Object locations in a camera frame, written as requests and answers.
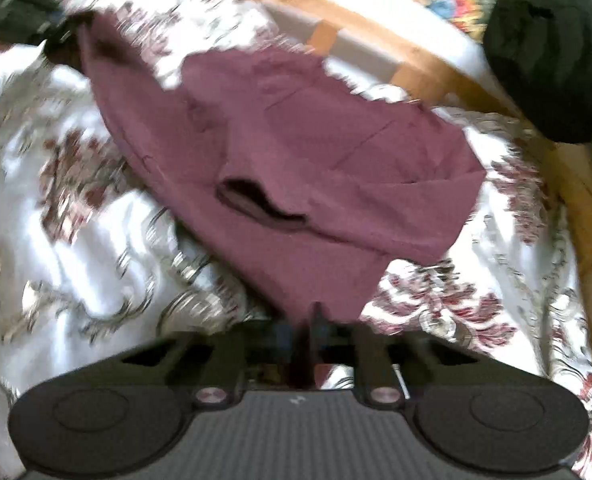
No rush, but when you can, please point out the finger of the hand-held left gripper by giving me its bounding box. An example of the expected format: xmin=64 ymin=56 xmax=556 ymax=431
xmin=43 ymin=9 xmax=99 ymax=67

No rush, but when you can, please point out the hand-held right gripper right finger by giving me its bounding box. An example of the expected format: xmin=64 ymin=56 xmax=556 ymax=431
xmin=308 ymin=301 xmax=483 ymax=407

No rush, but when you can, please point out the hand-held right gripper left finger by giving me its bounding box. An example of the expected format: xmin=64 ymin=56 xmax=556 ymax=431
xmin=120 ymin=316 xmax=307 ymax=408

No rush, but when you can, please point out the maroon long-sleeve shirt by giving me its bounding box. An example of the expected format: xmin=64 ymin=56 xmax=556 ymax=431
xmin=73 ymin=10 xmax=488 ymax=326

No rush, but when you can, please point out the floral satin blanket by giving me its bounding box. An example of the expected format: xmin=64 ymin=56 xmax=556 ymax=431
xmin=0 ymin=0 xmax=592 ymax=480

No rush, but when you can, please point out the black puffer jacket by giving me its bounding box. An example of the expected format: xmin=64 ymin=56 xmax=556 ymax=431
xmin=482 ymin=0 xmax=592 ymax=145

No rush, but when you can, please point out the wooden bed frame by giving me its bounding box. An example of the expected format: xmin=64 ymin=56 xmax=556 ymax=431
xmin=6 ymin=0 xmax=592 ymax=351

